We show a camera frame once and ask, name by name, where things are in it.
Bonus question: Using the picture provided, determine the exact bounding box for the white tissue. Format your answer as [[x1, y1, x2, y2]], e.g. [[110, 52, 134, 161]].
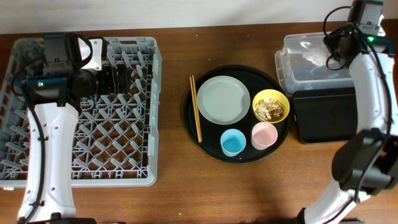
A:
[[303, 45, 331, 67]]

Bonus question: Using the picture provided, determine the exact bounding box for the wooden chopstick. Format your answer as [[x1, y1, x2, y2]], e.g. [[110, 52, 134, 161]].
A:
[[189, 77, 202, 143], [191, 75, 203, 143]]

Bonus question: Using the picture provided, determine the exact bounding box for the yellow bowl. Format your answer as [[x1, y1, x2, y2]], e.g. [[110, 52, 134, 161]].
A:
[[252, 89, 290, 124]]

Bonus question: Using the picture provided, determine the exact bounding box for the peanut shells and rice waste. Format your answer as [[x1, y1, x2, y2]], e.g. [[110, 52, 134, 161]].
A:
[[254, 98, 284, 122]]

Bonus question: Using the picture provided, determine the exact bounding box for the grey round plate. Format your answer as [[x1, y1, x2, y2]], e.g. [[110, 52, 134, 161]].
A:
[[197, 75, 251, 125]]

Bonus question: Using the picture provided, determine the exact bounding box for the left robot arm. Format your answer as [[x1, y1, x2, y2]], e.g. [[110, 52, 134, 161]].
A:
[[17, 33, 130, 223]]

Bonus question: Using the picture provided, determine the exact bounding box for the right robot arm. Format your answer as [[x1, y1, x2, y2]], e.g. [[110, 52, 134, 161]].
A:
[[295, 22, 397, 223]]

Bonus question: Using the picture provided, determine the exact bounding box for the grey plastic dishwasher rack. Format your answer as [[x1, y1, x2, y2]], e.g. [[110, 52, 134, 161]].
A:
[[1, 37, 162, 190]]

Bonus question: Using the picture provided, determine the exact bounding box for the clear plastic bin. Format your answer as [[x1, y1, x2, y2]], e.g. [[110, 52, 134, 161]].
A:
[[275, 32, 354, 96]]

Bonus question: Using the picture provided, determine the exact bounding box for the black rectangular bin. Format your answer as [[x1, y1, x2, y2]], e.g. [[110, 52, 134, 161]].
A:
[[292, 87, 358, 144]]

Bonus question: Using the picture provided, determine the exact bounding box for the pink cup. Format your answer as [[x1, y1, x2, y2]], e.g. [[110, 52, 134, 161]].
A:
[[251, 122, 278, 150]]

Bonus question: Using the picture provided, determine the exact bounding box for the round black tray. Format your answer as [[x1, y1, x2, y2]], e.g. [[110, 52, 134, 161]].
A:
[[183, 65, 292, 164]]

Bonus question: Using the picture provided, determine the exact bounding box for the blue cup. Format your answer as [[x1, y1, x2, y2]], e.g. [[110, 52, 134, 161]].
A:
[[220, 129, 246, 157]]

